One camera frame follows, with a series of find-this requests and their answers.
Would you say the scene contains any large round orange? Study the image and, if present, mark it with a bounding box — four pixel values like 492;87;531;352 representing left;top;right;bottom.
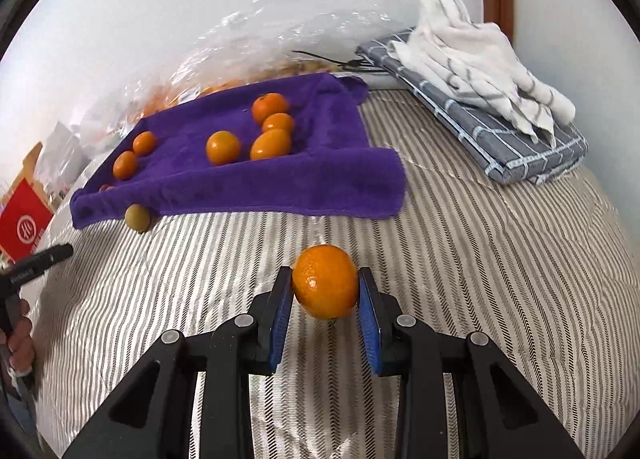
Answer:
112;150;138;182

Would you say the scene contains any orange mandarin pile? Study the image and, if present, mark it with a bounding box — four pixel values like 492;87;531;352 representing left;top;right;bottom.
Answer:
292;245;358;320

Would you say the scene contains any oval orange kumquat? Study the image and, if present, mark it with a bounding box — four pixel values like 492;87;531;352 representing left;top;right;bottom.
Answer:
250;128;292;161

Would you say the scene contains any large orange with stem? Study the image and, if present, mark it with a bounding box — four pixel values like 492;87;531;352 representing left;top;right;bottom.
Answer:
250;93;290;125

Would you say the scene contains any small orange mandarin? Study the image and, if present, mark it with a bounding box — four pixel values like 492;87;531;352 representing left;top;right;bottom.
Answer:
262;112;295;134

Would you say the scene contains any person's left hand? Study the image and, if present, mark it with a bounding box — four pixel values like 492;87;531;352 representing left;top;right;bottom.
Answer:
1;299;36;373

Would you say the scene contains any red paper bag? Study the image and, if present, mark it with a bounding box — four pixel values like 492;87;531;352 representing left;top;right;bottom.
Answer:
0;179;53;262

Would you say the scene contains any grey plastic bag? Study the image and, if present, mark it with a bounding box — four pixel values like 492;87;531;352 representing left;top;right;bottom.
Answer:
34;121;96;197

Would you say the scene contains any striped bed quilt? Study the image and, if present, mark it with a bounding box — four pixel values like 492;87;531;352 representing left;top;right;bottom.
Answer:
25;90;639;458

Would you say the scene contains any grey checked folded cloth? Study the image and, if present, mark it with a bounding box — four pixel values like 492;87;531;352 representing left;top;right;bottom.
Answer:
356;30;588;185

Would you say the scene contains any purple towel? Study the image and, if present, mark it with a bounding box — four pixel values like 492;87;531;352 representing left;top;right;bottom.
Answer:
70;73;407;229

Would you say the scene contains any white striped towel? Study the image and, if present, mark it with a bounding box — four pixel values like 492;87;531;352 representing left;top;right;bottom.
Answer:
387;0;576;147

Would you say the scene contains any clear plastic fruit bag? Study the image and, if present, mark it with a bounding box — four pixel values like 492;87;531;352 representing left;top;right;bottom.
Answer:
75;0;401;151

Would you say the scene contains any black cable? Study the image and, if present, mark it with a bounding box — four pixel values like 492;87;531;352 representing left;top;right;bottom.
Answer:
290;49;386;74

